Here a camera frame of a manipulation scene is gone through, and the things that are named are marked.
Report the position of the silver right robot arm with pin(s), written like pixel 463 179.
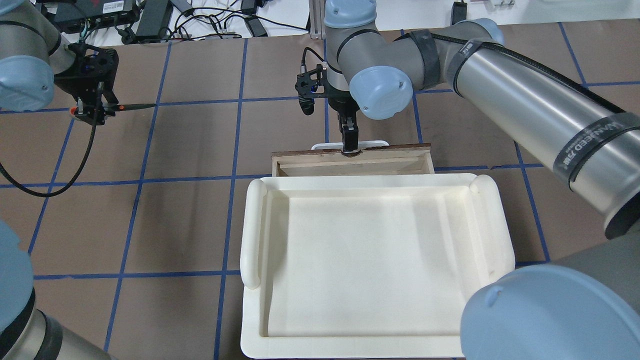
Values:
pixel 584 306

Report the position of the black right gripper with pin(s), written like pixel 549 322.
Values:
pixel 344 106

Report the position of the dark wooden drawer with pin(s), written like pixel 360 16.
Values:
pixel 372 160

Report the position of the black power adapter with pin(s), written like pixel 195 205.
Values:
pixel 154 21

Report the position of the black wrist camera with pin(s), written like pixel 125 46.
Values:
pixel 308 81

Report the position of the grey orange scissors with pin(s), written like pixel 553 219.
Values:
pixel 127 107

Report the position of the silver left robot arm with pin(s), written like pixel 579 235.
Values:
pixel 36 58

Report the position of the white foam tray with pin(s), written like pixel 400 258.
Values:
pixel 373 266

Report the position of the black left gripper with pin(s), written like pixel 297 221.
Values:
pixel 92 114

